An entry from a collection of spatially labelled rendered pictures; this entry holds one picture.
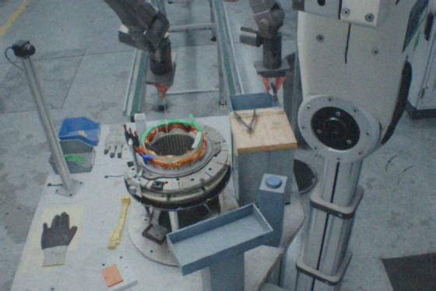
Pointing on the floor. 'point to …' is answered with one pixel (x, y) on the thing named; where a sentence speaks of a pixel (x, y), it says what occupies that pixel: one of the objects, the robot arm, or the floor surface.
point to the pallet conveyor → (137, 102)
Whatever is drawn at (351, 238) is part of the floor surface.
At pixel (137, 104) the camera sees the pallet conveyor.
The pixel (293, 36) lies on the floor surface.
